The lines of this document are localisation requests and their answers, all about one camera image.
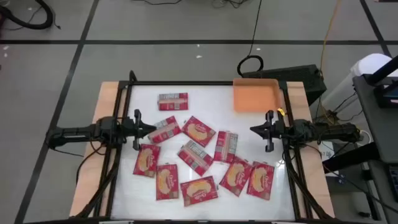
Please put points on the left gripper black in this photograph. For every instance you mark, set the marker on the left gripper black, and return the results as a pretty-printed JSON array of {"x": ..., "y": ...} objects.
[{"x": 129, "y": 129}]

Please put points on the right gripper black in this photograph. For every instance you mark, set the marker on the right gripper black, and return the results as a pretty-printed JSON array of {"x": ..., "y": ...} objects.
[{"x": 276, "y": 129}]

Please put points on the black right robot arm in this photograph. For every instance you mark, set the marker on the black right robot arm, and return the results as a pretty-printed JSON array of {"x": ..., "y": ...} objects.
[{"x": 335, "y": 132}]

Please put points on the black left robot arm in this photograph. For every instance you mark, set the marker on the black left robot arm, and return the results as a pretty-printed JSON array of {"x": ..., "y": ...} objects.
[{"x": 77, "y": 135}]

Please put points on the yellow tag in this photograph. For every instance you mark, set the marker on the yellow tag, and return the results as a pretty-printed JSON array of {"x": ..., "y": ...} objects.
[{"x": 280, "y": 111}]

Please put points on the orange plastic basket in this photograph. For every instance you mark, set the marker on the orange plastic basket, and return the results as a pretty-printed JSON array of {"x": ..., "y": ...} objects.
[{"x": 255, "y": 96}]

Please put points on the black computer case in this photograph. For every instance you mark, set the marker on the black computer case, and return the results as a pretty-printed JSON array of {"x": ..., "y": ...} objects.
[{"x": 295, "y": 77}]

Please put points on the white paper sheet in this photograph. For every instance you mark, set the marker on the white paper sheet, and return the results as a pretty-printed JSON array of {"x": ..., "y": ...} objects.
[{"x": 326, "y": 154}]

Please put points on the white round bin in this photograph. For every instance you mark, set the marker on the white round bin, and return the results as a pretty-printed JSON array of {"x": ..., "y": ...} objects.
[{"x": 345, "y": 90}]

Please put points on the grey cart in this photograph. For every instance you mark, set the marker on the grey cart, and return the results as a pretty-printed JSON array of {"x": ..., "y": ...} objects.
[{"x": 382, "y": 130}]

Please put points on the black and blue device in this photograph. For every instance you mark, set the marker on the black and blue device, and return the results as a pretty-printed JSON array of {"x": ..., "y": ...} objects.
[{"x": 387, "y": 95}]

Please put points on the small black floor object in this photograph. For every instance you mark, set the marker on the small black floor object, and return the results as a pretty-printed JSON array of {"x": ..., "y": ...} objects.
[{"x": 363, "y": 214}]

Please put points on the black pole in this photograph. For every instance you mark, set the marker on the black pole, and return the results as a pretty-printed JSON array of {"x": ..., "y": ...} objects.
[{"x": 382, "y": 70}]

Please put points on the dark keyboard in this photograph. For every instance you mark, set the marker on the dark keyboard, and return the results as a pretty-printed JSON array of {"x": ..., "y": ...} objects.
[{"x": 394, "y": 183}]

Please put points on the black bracket bar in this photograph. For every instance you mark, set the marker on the black bracket bar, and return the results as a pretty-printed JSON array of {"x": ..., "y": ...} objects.
[{"x": 351, "y": 157}]

